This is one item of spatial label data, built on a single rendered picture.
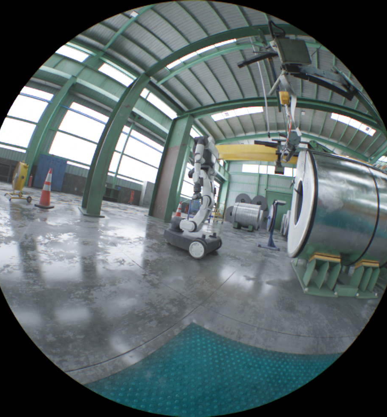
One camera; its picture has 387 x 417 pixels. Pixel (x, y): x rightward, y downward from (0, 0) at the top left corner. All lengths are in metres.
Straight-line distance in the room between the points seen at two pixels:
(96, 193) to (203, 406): 2.88
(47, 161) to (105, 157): 6.62
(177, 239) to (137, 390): 1.40
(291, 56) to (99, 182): 3.05
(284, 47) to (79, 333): 1.63
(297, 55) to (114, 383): 1.57
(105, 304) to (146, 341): 0.25
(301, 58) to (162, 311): 1.57
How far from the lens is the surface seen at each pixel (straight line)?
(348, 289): 1.50
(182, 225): 1.63
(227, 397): 0.51
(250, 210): 6.43
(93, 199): 2.80
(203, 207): 1.51
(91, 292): 0.75
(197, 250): 1.35
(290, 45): 1.12
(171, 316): 0.66
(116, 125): 3.14
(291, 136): 1.51
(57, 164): 9.08
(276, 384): 0.59
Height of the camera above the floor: 0.47
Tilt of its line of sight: 1 degrees up
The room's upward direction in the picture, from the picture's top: 11 degrees clockwise
